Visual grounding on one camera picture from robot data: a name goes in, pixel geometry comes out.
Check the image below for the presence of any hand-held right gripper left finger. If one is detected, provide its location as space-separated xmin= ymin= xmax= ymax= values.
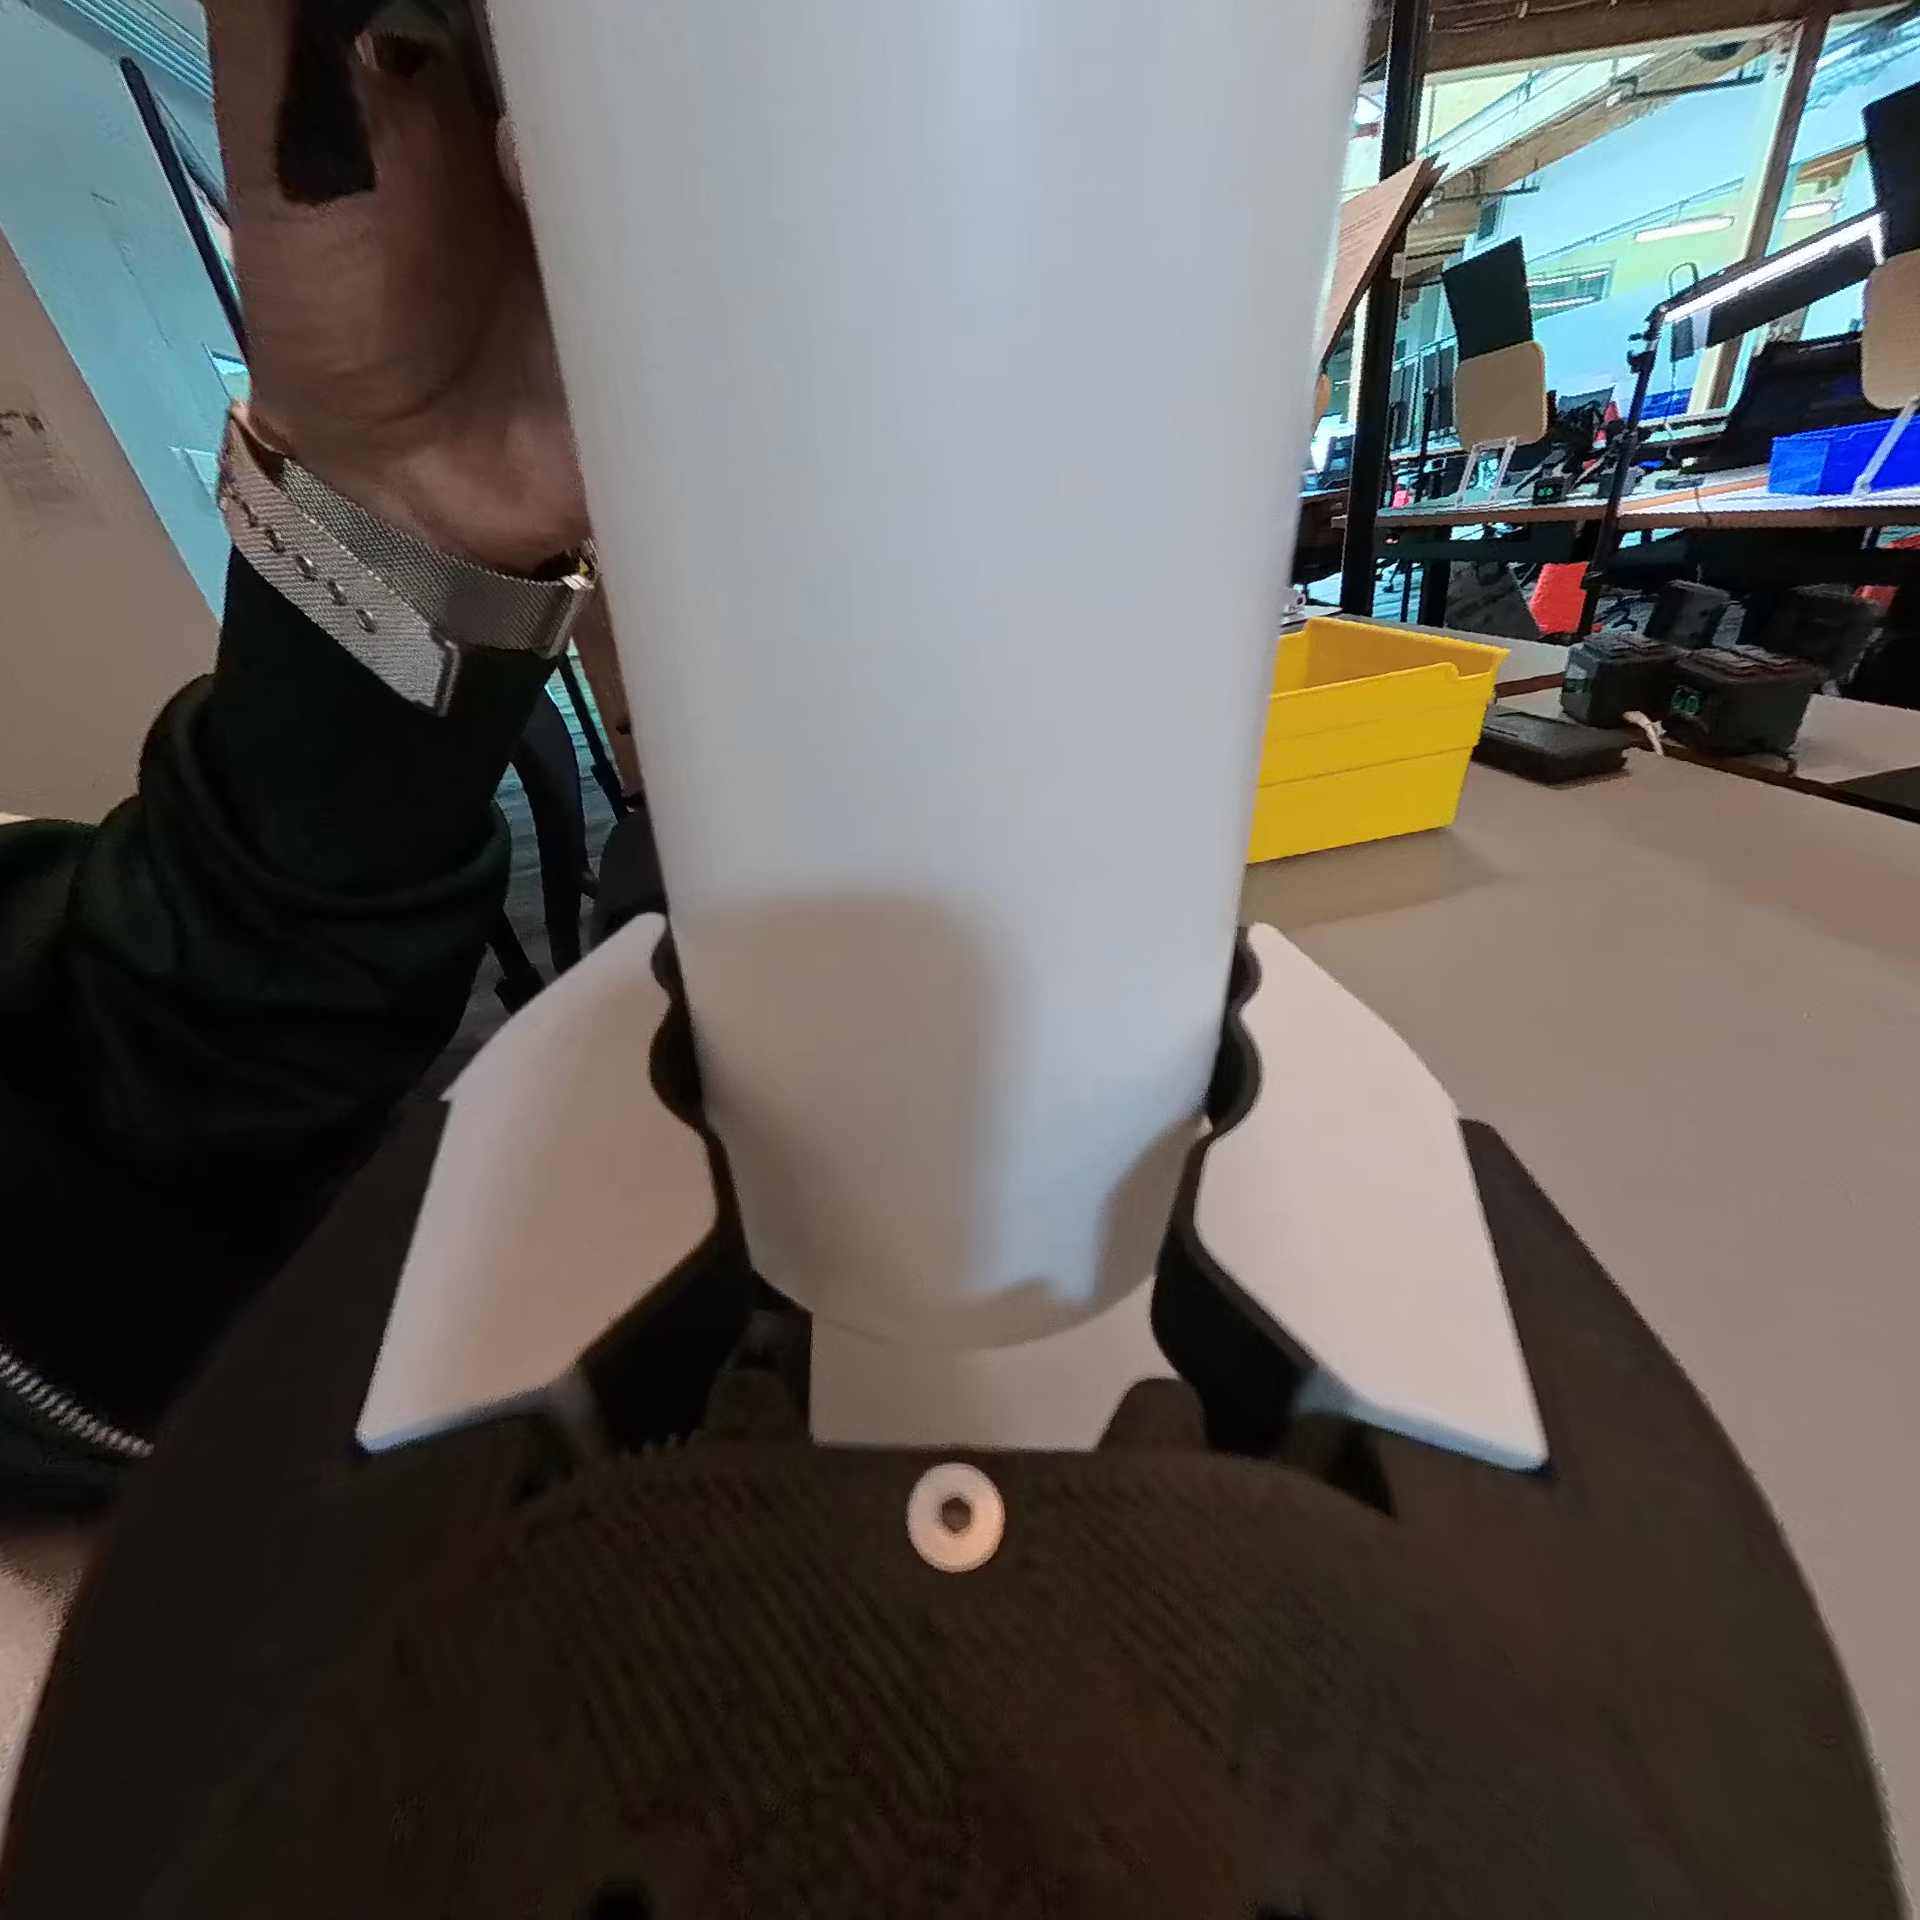
xmin=358 ymin=918 xmax=745 ymax=1451

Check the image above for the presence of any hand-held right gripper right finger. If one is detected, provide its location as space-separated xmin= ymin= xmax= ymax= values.
xmin=1167 ymin=924 xmax=1545 ymax=1466

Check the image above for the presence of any yellow plastic bin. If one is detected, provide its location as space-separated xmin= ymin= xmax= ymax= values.
xmin=1250 ymin=614 xmax=1508 ymax=864

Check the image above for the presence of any white bottle black lid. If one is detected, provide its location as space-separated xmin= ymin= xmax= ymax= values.
xmin=485 ymin=0 xmax=1374 ymax=1448

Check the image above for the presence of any person's left forearm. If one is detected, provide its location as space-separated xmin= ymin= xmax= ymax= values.
xmin=0 ymin=554 xmax=670 ymax=1503

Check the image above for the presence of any grey desk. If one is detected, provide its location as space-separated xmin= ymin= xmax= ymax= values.
xmin=1245 ymin=606 xmax=1920 ymax=1920

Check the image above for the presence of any wooden background desk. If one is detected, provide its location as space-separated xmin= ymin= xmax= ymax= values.
xmin=1307 ymin=471 xmax=1920 ymax=631

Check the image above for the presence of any person's left hand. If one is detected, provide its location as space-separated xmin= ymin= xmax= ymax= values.
xmin=202 ymin=0 xmax=602 ymax=563

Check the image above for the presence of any black flat case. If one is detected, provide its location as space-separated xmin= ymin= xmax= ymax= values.
xmin=1477 ymin=711 xmax=1635 ymax=786

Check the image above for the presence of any silver mesh wristwatch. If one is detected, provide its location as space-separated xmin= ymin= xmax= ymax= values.
xmin=217 ymin=406 xmax=602 ymax=721

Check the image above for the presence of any beige cardboard panel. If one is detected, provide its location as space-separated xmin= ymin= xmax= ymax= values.
xmin=1860 ymin=246 xmax=1920 ymax=411
xmin=1454 ymin=344 xmax=1551 ymax=441

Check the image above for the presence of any blue plastic bin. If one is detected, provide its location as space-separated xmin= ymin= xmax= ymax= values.
xmin=1768 ymin=421 xmax=1920 ymax=497

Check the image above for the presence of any brown cardboard sign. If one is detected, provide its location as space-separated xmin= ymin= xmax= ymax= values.
xmin=1321 ymin=157 xmax=1450 ymax=363

